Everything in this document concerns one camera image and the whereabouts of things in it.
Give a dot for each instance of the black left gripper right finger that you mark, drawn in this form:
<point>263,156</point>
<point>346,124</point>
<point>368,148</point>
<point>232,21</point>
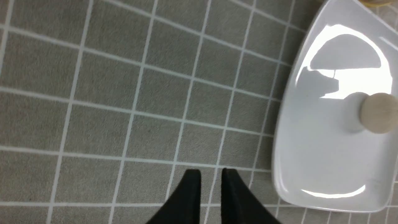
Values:
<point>238,203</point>

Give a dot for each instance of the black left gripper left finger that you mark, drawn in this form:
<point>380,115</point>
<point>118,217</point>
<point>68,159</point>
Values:
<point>183,206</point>

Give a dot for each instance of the white steamed bun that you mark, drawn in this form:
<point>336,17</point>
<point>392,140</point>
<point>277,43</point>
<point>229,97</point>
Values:
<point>379,113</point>

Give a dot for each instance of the white square plate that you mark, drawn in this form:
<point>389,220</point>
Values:
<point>323,157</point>

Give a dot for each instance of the grey checked tablecloth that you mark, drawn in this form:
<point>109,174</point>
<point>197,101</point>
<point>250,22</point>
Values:
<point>106,103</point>

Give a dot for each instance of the bamboo steamer basket yellow rim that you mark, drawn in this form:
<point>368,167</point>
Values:
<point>376,3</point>

